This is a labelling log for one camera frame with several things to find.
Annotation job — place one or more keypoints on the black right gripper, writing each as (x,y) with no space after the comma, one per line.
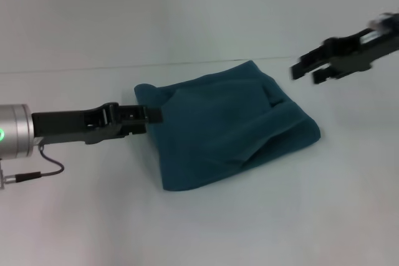
(358,51)

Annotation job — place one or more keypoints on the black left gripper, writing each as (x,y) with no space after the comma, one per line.
(68,124)

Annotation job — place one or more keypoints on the teal blue shirt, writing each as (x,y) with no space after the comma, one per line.
(224,129)

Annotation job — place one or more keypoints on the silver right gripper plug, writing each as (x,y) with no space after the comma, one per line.
(381,21)

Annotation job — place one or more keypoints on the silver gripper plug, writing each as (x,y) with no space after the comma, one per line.
(9,178)
(381,21)

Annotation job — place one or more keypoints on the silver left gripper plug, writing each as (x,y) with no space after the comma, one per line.
(9,178)

